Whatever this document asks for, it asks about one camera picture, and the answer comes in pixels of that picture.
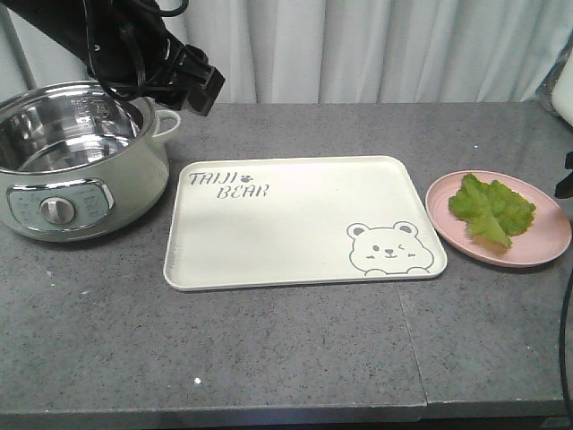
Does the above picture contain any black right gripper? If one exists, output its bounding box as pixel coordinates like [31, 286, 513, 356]
[554, 151, 573, 199]

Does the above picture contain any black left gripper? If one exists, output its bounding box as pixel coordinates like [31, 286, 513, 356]
[137, 30, 225, 116]

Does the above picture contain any green lettuce leaf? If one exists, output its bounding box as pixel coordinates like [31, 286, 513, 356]
[449, 174, 536, 250]

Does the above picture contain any cream bear serving tray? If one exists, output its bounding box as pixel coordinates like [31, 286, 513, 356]
[163, 156, 447, 291]

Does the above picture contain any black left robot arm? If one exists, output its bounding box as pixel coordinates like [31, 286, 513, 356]
[4, 1, 225, 116]

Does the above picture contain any white rice cooker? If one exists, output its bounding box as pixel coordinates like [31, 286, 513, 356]
[552, 64, 573, 125]

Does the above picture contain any white pleated curtain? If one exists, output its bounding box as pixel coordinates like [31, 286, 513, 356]
[0, 0, 573, 105]

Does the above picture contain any pale green electric pot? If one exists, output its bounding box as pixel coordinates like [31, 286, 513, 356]
[1, 82, 181, 242]

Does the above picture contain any black hanging cable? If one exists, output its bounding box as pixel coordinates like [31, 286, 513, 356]
[557, 263, 573, 413]

